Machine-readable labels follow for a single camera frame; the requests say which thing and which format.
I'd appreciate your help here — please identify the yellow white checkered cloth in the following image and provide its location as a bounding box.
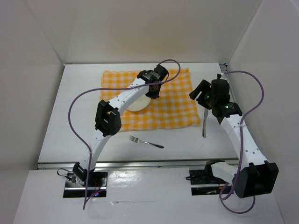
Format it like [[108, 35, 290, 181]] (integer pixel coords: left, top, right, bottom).
[[100, 68, 200, 132]]

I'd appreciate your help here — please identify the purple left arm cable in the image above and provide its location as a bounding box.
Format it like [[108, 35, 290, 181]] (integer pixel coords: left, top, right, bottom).
[[67, 59, 181, 210]]

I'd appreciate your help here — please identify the aluminium right side rail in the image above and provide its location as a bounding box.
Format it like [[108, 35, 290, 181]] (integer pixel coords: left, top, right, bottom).
[[219, 63, 236, 102]]

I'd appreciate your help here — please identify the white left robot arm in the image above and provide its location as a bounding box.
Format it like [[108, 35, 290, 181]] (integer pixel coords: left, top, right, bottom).
[[68, 65, 169, 186]]

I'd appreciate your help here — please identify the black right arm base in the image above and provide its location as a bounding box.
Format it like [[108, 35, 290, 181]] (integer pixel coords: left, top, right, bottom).
[[185, 159, 226, 196]]

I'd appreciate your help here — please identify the white front cover board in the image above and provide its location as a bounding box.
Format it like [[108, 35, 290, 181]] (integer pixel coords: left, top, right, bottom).
[[14, 168, 283, 224]]

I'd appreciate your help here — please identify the cream round plate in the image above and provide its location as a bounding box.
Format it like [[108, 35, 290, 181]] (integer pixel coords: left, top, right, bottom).
[[127, 95, 151, 112]]

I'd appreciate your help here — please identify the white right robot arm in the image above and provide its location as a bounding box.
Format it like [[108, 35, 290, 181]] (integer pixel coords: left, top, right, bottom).
[[189, 79, 279, 198]]

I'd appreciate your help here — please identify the aluminium rail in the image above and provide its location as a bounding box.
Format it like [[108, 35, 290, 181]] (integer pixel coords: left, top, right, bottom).
[[36, 159, 216, 170], [219, 63, 236, 102]]

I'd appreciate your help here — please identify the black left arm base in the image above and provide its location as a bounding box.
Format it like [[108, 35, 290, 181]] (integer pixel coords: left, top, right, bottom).
[[57, 168, 108, 198]]

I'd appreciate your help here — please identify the silver table knife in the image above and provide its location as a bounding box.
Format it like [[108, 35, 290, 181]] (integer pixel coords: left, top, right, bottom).
[[202, 108, 209, 138]]

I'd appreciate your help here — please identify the silver fork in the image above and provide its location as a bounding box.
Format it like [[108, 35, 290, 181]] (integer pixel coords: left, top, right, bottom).
[[129, 135, 164, 148]]

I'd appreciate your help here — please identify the aluminium front rail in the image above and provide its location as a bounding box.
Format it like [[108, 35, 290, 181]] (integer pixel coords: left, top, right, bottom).
[[36, 159, 216, 170]]

